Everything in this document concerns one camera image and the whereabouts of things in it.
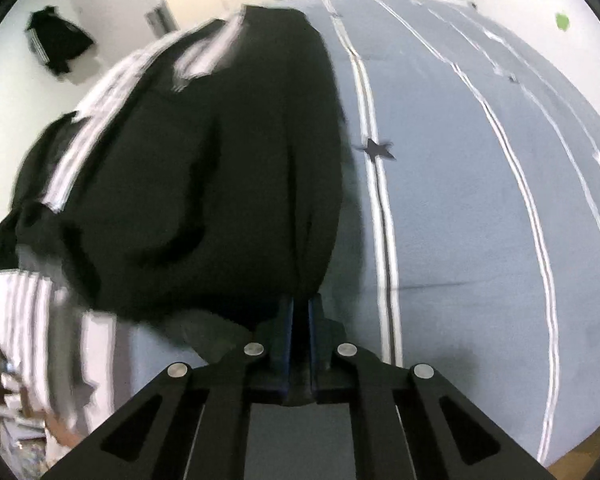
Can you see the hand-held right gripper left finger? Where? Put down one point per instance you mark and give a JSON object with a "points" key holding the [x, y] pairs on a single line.
{"points": [[286, 330]]}

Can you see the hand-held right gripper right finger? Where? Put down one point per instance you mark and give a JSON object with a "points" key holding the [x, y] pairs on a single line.
{"points": [[314, 330]]}

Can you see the black garment with white stripes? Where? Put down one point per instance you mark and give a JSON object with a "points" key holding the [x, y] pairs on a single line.
{"points": [[205, 185]]}

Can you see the blue striped star bedsheet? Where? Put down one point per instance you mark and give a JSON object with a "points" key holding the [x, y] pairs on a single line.
{"points": [[455, 210]]}

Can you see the grey white striped blanket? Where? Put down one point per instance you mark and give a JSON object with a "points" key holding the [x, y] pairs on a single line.
{"points": [[20, 320]]}

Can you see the black jacket on wall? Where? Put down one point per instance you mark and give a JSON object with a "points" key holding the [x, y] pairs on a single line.
{"points": [[57, 35]]}

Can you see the green wall sticker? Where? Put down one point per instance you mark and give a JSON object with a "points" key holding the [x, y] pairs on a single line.
{"points": [[561, 21]]}

